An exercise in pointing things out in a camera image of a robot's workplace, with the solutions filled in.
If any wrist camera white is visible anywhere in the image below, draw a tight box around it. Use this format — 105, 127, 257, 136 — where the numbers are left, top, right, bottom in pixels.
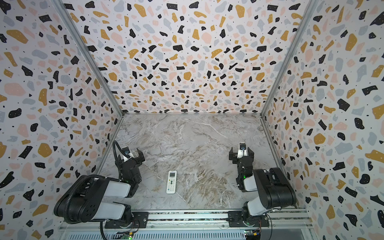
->
237, 143, 248, 159
122, 147, 134, 162

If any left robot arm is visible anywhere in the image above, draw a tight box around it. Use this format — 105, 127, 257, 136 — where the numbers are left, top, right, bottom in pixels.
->
54, 141, 145, 227

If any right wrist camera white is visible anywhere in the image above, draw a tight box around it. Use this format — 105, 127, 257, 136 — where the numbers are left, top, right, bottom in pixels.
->
237, 143, 248, 159

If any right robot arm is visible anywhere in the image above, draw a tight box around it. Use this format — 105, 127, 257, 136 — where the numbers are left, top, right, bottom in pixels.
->
229, 143, 297, 219

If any corner aluminium post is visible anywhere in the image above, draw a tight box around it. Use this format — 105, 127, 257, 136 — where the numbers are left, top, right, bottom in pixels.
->
52, 1, 124, 118
261, 0, 319, 119

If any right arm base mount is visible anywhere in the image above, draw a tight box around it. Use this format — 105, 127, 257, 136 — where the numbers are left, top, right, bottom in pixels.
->
227, 211, 270, 228

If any right corner aluminium post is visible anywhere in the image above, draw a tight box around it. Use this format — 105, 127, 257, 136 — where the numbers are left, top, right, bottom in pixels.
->
261, 0, 319, 119

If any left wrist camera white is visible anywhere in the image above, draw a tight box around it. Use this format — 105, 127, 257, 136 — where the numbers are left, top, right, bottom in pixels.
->
122, 147, 134, 162

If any left corner aluminium post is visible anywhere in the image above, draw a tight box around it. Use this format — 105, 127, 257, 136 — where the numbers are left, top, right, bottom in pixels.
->
52, 1, 124, 118

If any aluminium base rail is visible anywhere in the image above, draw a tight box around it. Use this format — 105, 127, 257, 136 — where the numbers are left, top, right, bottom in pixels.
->
58, 208, 313, 232

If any white remote control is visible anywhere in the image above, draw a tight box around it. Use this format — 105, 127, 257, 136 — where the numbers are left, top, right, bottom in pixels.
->
166, 171, 177, 194

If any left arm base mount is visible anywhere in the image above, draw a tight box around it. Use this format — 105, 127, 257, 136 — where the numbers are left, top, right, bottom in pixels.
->
104, 212, 149, 231

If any perforated cable tray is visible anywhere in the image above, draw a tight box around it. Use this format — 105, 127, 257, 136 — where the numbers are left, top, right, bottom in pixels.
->
64, 230, 248, 240

